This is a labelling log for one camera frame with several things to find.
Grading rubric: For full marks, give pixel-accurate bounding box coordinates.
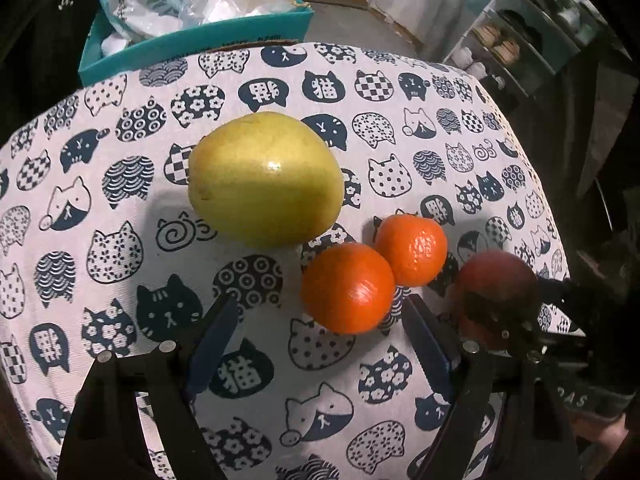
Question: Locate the teal box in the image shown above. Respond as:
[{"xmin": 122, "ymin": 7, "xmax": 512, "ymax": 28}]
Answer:
[{"xmin": 77, "ymin": 0, "xmax": 314, "ymax": 89}]

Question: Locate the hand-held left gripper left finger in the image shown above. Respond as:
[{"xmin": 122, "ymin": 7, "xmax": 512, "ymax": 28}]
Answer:
[{"xmin": 57, "ymin": 292, "xmax": 242, "ymax": 480}]

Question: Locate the cat print tablecloth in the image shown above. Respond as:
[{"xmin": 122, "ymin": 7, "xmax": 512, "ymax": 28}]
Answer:
[{"xmin": 0, "ymin": 40, "xmax": 575, "ymax": 480}]

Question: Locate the red apple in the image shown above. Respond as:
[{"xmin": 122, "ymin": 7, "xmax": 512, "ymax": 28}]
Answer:
[{"xmin": 452, "ymin": 251, "xmax": 542, "ymax": 352}]

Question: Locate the group of assorted shoes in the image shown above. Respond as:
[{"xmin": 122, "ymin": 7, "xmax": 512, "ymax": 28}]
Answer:
[{"xmin": 464, "ymin": 0, "xmax": 581, "ymax": 78}]

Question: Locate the orange tangerine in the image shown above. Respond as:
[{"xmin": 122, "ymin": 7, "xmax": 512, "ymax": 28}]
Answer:
[
  {"xmin": 374, "ymin": 214, "xmax": 449, "ymax": 287},
  {"xmin": 300, "ymin": 242, "xmax": 397, "ymax": 336}
]

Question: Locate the yellow green pear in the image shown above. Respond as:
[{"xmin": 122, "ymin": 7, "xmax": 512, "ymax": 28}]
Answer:
[{"xmin": 187, "ymin": 111, "xmax": 346, "ymax": 249}]

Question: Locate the metal shoe rack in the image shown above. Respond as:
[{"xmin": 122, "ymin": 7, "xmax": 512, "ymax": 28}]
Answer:
[{"xmin": 441, "ymin": 0, "xmax": 603, "ymax": 107}]

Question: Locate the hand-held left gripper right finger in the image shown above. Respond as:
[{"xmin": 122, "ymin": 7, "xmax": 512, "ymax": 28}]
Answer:
[{"xmin": 400, "ymin": 292, "xmax": 585, "ymax": 480}]

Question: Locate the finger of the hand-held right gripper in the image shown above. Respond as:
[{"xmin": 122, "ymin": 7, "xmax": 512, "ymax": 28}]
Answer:
[
  {"xmin": 461, "ymin": 291, "xmax": 543, "ymax": 348},
  {"xmin": 537, "ymin": 276, "xmax": 591, "ymax": 333}
]

